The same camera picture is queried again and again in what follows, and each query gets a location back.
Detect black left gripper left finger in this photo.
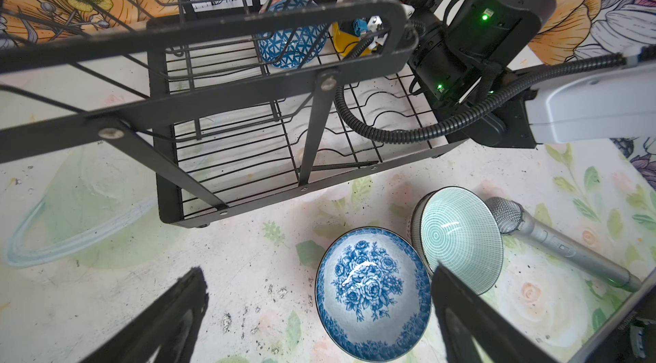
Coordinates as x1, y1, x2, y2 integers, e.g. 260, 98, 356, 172
83, 267, 208, 362

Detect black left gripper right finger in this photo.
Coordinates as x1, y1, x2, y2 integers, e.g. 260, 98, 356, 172
432, 265, 554, 362

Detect blue floral bowl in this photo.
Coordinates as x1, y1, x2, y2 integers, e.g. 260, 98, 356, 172
314, 226, 432, 362

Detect blue triangle pattern bowl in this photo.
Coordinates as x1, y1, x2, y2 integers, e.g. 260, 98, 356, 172
257, 0, 329, 69

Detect yellow bowl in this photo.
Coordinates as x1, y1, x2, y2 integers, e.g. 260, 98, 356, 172
331, 0, 377, 57

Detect mint green bowl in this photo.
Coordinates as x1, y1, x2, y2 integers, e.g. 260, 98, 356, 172
408, 186, 504, 295

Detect silver microphone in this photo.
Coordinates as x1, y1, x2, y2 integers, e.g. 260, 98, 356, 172
484, 197, 642, 292

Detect black wire dish rack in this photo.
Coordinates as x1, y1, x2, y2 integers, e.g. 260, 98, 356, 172
1, 0, 453, 228

